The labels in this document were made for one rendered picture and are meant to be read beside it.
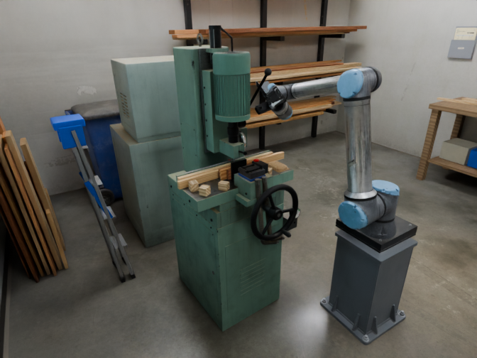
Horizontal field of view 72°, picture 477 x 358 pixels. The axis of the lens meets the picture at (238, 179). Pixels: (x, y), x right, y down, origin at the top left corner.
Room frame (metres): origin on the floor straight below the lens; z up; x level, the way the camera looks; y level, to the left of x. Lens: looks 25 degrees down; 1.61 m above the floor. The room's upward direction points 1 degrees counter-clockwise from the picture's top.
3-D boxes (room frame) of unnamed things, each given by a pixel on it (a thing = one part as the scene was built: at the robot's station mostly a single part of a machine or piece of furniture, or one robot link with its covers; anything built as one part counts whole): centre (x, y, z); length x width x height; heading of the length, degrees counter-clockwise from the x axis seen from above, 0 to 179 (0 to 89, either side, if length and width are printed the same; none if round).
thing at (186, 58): (1.85, 0.19, 1.16); 0.22 x 0.22 x 0.72; 35
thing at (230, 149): (1.63, 0.03, 1.03); 0.14 x 0.07 x 0.09; 35
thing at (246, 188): (1.45, -0.07, 0.92); 0.15 x 0.13 x 0.09; 125
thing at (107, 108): (3.13, 1.27, 0.48); 0.64 x 0.54 x 0.97; 123
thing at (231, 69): (1.62, 0.02, 1.35); 0.18 x 0.18 x 0.31
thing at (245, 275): (1.71, 0.09, 0.36); 0.58 x 0.45 x 0.71; 35
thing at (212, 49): (1.73, 0.10, 1.54); 0.08 x 0.08 x 0.17; 35
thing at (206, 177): (1.62, 0.01, 0.92); 0.68 x 0.02 x 0.04; 125
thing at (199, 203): (1.52, -0.02, 0.87); 0.61 x 0.30 x 0.06; 125
